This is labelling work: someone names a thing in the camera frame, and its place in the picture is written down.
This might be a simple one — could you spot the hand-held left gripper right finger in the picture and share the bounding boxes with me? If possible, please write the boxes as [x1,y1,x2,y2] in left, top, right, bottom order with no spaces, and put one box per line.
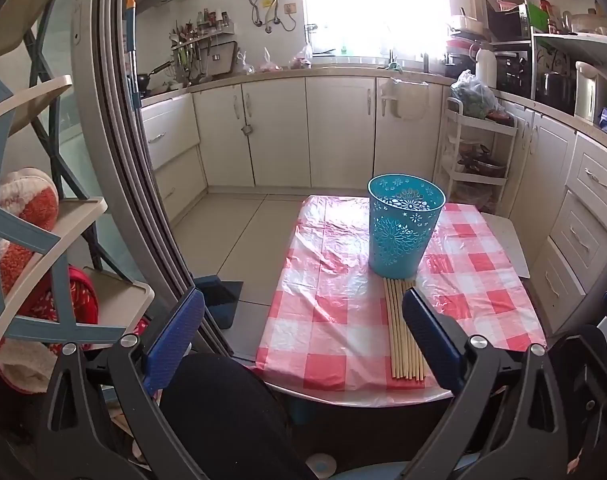
[402,287,579,480]

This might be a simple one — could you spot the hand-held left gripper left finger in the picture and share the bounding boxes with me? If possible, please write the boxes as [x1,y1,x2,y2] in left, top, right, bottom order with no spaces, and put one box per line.
[36,287,207,480]

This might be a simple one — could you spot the bundle of wooden chopsticks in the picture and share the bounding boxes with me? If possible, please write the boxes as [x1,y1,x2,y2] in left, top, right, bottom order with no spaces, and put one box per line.
[382,276,427,386]

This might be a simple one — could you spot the teal perforated plastic basket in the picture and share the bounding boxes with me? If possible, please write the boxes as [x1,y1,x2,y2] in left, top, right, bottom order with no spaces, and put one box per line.
[367,174,445,279]

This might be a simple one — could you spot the person's black trouser leg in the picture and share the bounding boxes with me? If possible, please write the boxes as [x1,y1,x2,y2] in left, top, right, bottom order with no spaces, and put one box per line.
[161,352,317,480]

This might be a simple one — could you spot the red patterned cloth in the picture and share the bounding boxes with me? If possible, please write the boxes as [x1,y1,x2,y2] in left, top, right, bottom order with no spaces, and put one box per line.
[48,266,100,343]

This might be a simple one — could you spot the red checked plastic tablecloth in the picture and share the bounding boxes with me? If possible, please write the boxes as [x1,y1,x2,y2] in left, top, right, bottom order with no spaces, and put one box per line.
[256,195,547,393]

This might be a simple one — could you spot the white board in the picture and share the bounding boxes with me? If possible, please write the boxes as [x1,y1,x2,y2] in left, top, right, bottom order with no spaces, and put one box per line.
[481,211,530,279]

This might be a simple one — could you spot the steel pot with lid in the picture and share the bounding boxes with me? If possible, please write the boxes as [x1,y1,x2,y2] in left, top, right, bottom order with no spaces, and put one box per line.
[457,149,505,177]

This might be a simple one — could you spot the beige and blue shelf rack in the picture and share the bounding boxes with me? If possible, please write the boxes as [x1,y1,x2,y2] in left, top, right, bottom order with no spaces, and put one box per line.
[0,0,154,356]

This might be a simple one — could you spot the orange and white plush cushion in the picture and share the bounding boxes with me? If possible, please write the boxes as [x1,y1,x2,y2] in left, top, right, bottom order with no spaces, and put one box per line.
[0,167,60,293]

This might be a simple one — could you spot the white electric kettle pot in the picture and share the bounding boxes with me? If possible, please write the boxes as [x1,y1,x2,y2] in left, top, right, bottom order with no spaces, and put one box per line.
[575,60,607,126]

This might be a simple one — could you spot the white trolley rack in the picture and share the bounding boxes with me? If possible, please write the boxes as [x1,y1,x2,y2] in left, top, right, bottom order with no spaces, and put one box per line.
[436,97,518,212]

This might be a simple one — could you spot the shiny steel stockpot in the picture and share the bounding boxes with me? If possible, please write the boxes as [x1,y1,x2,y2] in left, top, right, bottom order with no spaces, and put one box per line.
[537,71,575,107]

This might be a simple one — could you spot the white lower kitchen cabinets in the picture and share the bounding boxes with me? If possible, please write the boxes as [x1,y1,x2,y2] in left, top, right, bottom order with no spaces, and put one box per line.
[141,67,607,333]

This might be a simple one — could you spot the white hanging bag holder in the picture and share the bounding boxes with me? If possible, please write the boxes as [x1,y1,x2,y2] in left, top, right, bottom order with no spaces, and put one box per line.
[381,77,430,122]

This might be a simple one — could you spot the plastic bag of vegetables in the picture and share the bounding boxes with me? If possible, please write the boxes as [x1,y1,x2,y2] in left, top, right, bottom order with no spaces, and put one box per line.
[451,70,509,121]

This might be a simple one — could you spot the black toaster oven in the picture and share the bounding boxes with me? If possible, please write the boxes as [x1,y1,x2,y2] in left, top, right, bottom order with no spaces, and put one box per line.
[493,42,535,102]

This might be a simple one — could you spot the white appliance shelf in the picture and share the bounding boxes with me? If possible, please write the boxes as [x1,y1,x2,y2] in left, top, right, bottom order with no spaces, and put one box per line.
[530,27,607,128]

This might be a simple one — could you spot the white thermos jug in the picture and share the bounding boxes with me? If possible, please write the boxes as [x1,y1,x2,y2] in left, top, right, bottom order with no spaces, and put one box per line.
[476,45,499,89]

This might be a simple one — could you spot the green cutting board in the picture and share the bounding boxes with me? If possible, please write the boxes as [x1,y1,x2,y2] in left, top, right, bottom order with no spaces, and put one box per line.
[527,2,550,34]

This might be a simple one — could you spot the stack of pots and bowls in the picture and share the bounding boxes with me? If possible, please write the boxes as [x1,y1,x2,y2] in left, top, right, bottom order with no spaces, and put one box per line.
[444,14,485,80]

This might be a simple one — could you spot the black microwave oven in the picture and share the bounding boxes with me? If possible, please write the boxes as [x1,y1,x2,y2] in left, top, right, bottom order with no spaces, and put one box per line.
[486,4,531,43]

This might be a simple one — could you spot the kitchen window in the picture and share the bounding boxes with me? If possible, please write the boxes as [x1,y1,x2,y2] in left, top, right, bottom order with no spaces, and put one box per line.
[301,0,455,58]

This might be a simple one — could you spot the black wok with wooden handle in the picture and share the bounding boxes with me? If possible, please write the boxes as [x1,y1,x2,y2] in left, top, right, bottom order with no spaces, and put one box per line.
[136,60,177,97]

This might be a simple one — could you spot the wall utensil and spice rack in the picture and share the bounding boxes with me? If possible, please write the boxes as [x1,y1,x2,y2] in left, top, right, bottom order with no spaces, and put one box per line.
[170,7,235,87]

